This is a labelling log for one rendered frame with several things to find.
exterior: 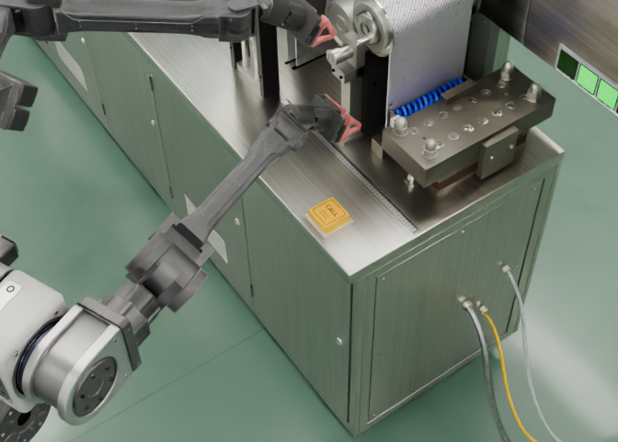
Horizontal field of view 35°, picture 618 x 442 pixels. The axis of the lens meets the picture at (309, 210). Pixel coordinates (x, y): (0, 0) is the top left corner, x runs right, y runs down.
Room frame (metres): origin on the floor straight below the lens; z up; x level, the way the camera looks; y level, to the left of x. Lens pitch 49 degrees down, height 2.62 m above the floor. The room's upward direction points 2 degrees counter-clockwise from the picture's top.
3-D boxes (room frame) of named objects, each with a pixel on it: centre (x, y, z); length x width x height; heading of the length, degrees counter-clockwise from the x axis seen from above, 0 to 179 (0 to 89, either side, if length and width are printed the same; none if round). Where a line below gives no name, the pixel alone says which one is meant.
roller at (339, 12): (1.87, -0.19, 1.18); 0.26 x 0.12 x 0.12; 124
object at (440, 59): (1.72, -0.29, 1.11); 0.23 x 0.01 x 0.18; 124
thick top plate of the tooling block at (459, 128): (1.65, -0.39, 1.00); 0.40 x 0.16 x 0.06; 124
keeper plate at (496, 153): (1.58, -0.45, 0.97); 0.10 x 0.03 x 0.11; 124
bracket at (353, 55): (1.71, -0.10, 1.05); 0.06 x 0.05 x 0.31; 124
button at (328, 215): (1.44, -0.05, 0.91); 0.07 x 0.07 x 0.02; 34
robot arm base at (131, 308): (0.80, 0.27, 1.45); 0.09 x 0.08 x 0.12; 57
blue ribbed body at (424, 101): (1.71, -0.30, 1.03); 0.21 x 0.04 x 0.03; 124
